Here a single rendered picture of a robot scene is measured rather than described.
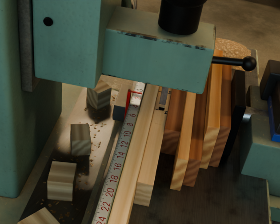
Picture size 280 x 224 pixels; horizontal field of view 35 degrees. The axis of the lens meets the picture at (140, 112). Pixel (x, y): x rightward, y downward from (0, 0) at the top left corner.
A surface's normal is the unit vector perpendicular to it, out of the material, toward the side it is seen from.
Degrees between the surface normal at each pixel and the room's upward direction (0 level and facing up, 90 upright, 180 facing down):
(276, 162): 90
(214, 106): 0
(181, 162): 90
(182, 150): 0
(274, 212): 90
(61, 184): 90
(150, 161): 0
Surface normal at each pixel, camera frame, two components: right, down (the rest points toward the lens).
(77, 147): 0.17, 0.63
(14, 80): 0.98, 0.20
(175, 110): 0.12, -0.77
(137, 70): -0.17, 0.60
